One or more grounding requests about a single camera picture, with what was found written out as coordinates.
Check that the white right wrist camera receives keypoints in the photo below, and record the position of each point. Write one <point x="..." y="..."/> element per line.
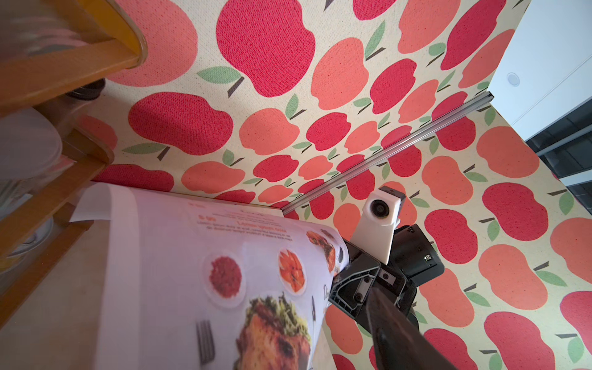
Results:
<point x="380" y="217"/>

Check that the restaurant special menu sheet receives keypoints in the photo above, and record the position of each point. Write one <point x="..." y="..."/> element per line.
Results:
<point x="193" y="284"/>

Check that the wooden spice shelf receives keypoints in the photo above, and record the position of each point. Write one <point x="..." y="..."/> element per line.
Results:
<point x="55" y="58"/>

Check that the right aluminium frame post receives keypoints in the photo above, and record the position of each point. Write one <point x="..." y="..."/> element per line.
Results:
<point x="430" y="129"/>

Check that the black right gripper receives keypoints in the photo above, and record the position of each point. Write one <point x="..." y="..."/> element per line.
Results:
<point x="413" y="261"/>

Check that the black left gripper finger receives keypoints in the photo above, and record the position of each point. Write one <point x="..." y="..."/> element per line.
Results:
<point x="397" y="343"/>

